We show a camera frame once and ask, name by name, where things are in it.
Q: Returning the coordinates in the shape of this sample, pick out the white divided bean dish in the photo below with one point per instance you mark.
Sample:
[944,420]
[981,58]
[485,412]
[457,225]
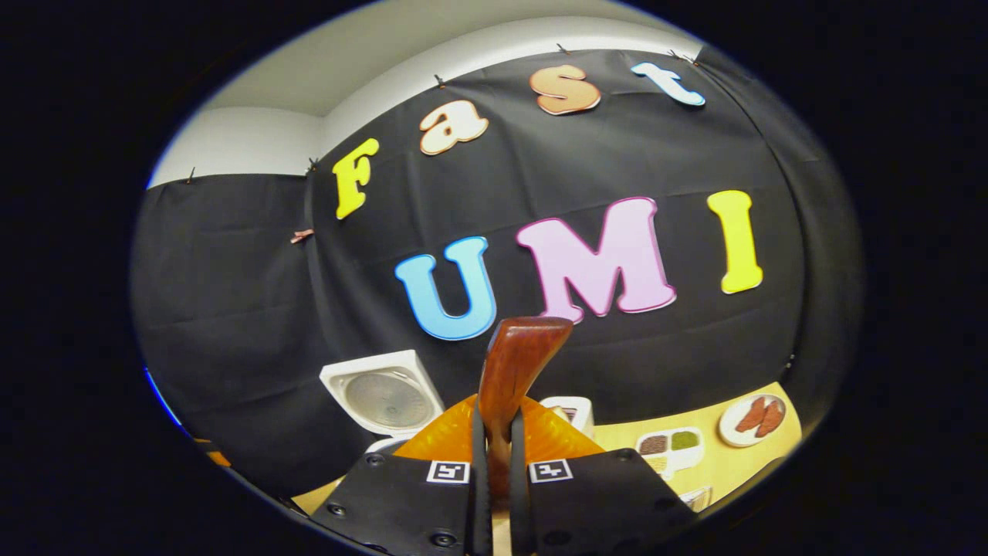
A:
[671,459]

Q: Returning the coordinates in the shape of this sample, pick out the brown wooden spoon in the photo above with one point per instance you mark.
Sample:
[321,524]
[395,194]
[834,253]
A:
[513,363]

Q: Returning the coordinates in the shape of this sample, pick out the white toaster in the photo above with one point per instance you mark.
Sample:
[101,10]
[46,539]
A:
[580,413]

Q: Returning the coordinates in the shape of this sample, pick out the pink cloth clip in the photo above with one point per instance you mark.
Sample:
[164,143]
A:
[302,235]

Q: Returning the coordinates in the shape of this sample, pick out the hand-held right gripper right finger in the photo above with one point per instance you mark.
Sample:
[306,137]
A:
[519,494]

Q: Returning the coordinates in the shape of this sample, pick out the black backdrop cloth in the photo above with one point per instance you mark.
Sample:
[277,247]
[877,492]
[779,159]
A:
[231,309]

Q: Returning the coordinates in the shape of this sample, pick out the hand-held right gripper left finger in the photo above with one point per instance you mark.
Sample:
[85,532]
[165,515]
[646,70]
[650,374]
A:
[481,486]

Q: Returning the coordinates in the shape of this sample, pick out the white rice cooker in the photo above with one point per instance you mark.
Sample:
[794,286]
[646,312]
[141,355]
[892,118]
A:
[386,398]

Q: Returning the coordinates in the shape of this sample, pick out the row of black clips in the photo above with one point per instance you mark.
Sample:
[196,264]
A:
[438,80]

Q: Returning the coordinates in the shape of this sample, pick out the red meat slice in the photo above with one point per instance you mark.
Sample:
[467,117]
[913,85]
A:
[750,415]
[770,418]

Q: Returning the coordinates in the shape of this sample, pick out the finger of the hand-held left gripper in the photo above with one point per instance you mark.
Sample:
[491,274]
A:
[218,458]

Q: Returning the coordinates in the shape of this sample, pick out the white round plate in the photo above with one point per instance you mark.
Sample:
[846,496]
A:
[729,432]

